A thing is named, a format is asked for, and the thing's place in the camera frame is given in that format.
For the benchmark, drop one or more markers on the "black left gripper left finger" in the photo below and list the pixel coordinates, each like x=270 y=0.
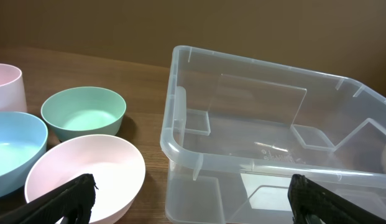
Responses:
x=71 y=202

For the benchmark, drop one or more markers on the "clear plastic storage bin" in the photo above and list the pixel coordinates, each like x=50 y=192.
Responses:
x=236 y=129

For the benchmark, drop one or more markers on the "mint green plastic bowl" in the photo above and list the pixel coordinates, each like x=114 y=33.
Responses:
x=83 y=111

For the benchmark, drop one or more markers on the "light blue plastic bowl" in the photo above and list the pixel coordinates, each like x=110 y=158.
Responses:
x=23 y=140

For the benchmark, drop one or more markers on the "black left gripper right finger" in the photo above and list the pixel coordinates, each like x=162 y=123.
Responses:
x=314 y=204

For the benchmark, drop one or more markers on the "pink plastic cup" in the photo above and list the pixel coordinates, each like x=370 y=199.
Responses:
x=12 y=93

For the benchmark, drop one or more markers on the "pink plastic bowl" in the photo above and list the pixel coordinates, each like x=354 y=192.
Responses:
x=117 y=166

